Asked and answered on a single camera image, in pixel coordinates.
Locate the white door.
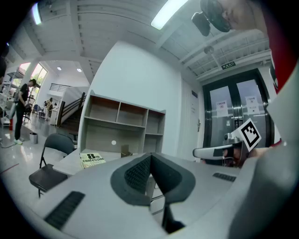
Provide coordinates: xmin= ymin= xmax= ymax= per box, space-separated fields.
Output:
xmin=188 ymin=88 xmax=202 ymax=162

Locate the black glass double door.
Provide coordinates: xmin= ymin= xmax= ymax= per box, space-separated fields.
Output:
xmin=202 ymin=69 xmax=274 ymax=162

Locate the black folding chair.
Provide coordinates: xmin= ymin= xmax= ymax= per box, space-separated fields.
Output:
xmin=28 ymin=133 xmax=75 ymax=199

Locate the person's red top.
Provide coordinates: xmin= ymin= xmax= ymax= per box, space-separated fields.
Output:
xmin=263 ymin=9 xmax=299 ymax=94

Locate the staircase with dark railing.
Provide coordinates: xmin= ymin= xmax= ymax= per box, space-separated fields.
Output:
xmin=57 ymin=86 xmax=91 ymax=134

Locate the white paper notice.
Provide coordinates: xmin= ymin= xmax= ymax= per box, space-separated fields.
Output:
xmin=245 ymin=95 xmax=259 ymax=115
xmin=216 ymin=100 xmax=229 ymax=117

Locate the grey wooden shelf hutch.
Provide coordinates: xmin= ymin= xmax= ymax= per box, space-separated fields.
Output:
xmin=80 ymin=90 xmax=166 ymax=156

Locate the grey wooden desk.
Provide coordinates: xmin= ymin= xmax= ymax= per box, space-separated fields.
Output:
xmin=52 ymin=148 xmax=152 ymax=176

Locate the black head-mounted camera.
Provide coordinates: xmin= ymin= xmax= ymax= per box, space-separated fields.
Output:
xmin=191 ymin=11 xmax=211 ymax=37

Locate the yellow paperback book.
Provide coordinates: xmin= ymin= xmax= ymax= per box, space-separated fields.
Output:
xmin=79 ymin=153 xmax=107 ymax=169

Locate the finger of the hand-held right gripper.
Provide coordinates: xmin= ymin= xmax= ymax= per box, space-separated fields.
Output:
xmin=192 ymin=144 xmax=234 ymax=161

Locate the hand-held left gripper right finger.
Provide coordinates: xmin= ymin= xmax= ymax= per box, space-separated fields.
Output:
xmin=151 ymin=153 xmax=241 ymax=239

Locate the small grey box organiser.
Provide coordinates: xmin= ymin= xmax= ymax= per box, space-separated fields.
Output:
xmin=121 ymin=144 xmax=133 ymax=158

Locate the dark head mount cap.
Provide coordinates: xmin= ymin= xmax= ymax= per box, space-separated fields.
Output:
xmin=200 ymin=0 xmax=232 ymax=33

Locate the long ceiling light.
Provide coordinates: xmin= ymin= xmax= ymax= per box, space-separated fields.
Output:
xmin=31 ymin=2 xmax=43 ymax=25
xmin=150 ymin=0 xmax=189 ymax=30

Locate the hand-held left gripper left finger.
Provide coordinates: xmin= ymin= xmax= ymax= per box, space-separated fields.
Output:
xmin=38 ymin=153 xmax=168 ymax=239

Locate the person's head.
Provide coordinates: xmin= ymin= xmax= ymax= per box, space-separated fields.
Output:
xmin=221 ymin=0 xmax=269 ymax=31

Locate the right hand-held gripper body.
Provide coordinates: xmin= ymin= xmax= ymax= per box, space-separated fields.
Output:
xmin=223 ymin=118 xmax=262 ymax=168

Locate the person's right forearm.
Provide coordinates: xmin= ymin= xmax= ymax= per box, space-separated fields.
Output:
xmin=249 ymin=140 xmax=285 ymax=162

